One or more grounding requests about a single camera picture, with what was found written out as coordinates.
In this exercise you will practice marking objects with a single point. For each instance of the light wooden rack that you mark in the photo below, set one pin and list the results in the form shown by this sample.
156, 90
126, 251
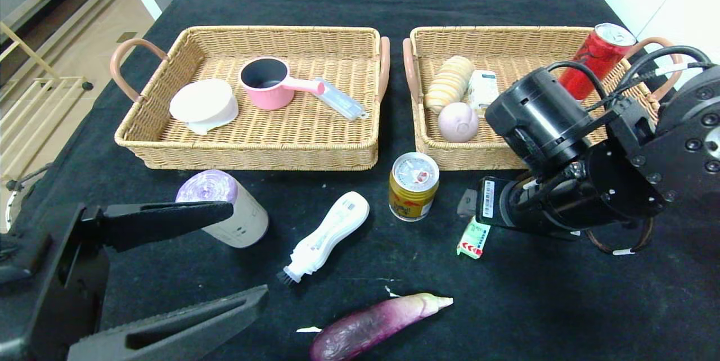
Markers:
56, 81

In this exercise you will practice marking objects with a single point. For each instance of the purple garbage bag roll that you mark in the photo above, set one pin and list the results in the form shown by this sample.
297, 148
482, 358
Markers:
208, 186

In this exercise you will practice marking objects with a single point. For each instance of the gold beverage can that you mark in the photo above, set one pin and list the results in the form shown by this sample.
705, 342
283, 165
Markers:
413, 198

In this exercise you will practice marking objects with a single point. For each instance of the small milk carton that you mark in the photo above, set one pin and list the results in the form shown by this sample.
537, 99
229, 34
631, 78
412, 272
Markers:
484, 88

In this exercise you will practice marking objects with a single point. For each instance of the red soda can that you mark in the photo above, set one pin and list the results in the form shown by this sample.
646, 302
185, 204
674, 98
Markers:
596, 57

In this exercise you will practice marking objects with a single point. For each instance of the white brush bottle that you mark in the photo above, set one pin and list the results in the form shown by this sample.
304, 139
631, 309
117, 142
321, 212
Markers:
326, 237

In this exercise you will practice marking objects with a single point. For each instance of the purple eggplant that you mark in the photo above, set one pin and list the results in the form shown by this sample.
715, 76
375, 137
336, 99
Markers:
365, 330

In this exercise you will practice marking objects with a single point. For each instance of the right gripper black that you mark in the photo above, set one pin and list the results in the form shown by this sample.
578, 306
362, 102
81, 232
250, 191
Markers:
488, 199

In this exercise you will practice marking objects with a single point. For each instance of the green candy pack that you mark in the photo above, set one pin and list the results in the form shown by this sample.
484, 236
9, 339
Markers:
475, 240

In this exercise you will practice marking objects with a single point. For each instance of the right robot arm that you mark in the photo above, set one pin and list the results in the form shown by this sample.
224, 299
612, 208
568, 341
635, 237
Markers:
619, 181

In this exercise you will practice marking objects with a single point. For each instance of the white paper scrap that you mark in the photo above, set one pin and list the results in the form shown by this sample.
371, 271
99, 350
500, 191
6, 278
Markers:
391, 293
309, 329

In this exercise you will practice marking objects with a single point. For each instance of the grey translucent peeler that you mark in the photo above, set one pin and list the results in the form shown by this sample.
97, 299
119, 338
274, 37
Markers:
343, 103

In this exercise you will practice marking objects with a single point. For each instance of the rectangular wicker basket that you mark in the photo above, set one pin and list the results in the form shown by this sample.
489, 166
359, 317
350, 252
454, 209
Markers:
439, 153
281, 141

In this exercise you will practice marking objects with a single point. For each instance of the striped bread roll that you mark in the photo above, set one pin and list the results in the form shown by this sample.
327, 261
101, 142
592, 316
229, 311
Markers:
449, 82

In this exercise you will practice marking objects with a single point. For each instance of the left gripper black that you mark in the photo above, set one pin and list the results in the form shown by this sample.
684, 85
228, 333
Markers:
59, 288

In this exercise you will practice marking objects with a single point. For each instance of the pink saucepan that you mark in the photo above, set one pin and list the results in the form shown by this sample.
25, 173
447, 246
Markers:
270, 99

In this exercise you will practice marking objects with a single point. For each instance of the pale pink potato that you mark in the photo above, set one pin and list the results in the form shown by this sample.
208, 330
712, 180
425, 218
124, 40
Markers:
458, 122

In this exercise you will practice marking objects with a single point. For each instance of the white round lidded container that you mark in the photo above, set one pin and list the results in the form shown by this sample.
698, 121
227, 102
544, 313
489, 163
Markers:
202, 102

